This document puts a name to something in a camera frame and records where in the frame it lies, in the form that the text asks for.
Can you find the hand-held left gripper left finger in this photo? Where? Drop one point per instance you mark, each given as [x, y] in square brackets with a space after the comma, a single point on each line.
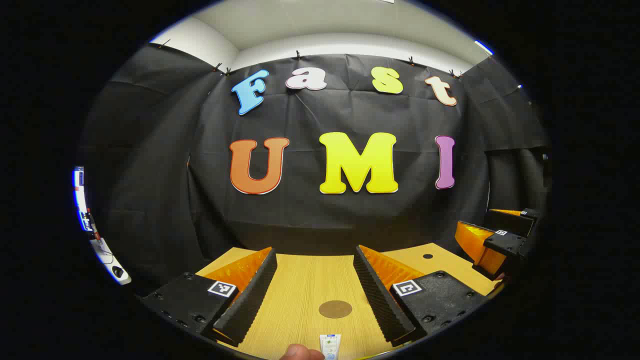
[250, 295]

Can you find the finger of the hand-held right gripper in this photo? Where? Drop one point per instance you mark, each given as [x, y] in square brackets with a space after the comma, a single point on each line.
[510, 220]
[505, 243]

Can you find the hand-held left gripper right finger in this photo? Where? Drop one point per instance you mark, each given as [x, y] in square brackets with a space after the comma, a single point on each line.
[380, 295]

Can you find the brown round coaster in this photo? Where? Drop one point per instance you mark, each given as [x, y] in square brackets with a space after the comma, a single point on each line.
[335, 309]

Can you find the white toothpaste tube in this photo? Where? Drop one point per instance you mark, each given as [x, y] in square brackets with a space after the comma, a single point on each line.
[330, 346]

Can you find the wooden desktop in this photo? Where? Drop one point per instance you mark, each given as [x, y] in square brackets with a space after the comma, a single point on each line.
[300, 280]

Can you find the white side desk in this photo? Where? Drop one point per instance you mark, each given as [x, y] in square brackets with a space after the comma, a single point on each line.
[107, 260]

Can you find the ceiling light strip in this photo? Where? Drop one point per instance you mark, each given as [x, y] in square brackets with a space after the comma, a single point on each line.
[483, 47]

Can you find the lit computer screen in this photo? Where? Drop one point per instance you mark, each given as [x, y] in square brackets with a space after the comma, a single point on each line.
[80, 200]

